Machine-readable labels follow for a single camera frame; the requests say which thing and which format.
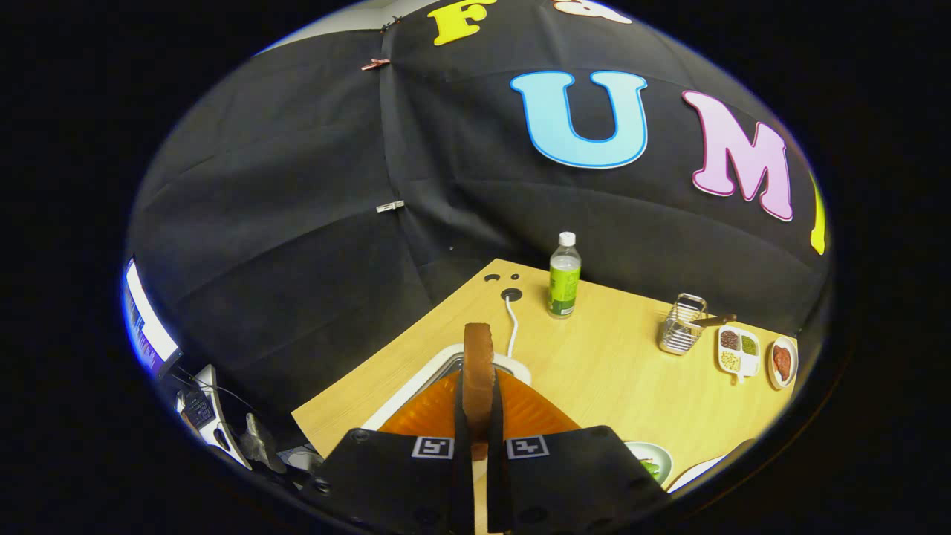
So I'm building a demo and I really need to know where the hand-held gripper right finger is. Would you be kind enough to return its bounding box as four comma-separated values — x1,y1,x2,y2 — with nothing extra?
487,369,669,533

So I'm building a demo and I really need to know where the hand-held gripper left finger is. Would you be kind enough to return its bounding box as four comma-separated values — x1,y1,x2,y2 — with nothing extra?
316,369,476,533

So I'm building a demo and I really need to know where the toasted bread slice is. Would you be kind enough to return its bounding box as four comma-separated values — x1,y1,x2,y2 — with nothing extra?
462,322,497,534

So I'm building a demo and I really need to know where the white toaster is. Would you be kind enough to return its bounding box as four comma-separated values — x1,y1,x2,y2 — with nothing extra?
361,343,533,432

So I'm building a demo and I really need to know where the pale green round plate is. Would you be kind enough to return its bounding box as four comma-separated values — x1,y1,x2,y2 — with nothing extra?
624,441,674,487

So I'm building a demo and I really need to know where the white square plate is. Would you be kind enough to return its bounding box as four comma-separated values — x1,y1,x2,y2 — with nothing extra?
666,455,725,494

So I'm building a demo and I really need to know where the green label drink bottle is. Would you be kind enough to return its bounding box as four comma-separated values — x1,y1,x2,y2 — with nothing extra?
548,231,582,320

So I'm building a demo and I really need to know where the white and black device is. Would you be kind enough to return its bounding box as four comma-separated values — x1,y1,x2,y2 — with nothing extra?
175,364,252,470

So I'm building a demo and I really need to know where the white divided bean dish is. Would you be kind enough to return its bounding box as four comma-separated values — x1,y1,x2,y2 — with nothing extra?
716,325,762,384

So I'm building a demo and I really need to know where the small white round plate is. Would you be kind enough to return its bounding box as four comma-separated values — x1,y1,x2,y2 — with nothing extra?
767,336,799,391

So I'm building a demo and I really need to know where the black backdrop cloth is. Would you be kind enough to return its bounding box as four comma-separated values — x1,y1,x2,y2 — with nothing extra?
126,0,833,417

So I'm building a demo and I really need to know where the computer monitor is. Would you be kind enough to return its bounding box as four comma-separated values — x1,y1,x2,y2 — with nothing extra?
121,257,183,378

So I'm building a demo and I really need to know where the white toaster cable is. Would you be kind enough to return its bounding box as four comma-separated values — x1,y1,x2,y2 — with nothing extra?
502,294,519,357

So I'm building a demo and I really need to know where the metal wire utensil holder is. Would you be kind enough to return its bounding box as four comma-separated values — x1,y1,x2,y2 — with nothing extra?
658,293,708,356

